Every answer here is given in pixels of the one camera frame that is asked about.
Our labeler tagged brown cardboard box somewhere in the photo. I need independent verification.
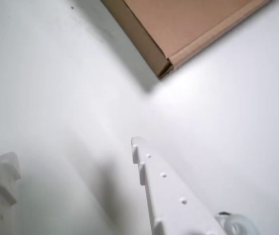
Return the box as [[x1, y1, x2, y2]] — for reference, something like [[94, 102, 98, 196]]
[[100, 0, 272, 80]]

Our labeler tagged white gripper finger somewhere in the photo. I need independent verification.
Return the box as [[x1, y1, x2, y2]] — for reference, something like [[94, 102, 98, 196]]
[[0, 151, 22, 235], [131, 136, 228, 235]]

